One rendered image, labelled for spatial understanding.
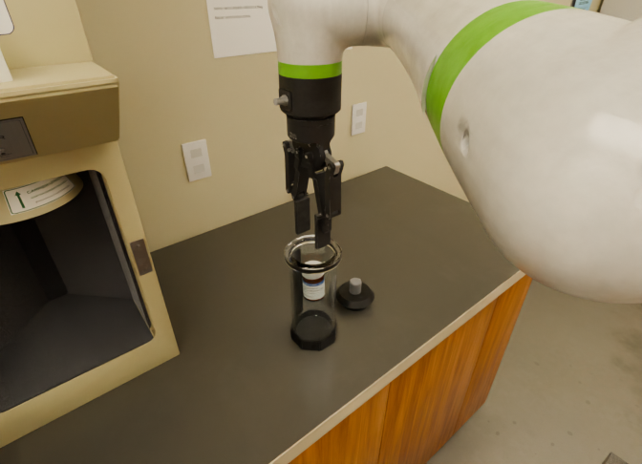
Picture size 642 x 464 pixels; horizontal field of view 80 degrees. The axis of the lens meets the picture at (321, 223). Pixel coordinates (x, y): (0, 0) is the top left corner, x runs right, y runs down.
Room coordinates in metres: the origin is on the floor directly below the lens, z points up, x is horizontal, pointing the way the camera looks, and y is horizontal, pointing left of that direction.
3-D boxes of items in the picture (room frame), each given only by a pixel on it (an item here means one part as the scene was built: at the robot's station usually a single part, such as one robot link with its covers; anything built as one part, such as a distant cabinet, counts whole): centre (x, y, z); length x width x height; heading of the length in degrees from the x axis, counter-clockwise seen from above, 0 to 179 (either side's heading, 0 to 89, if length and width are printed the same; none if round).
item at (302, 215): (0.61, 0.03, 1.23); 0.03 x 0.01 x 0.07; 128
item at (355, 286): (0.68, -0.08, 0.97); 0.09 x 0.09 x 0.07
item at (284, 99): (0.59, 0.02, 1.45); 0.12 x 0.09 x 0.06; 128
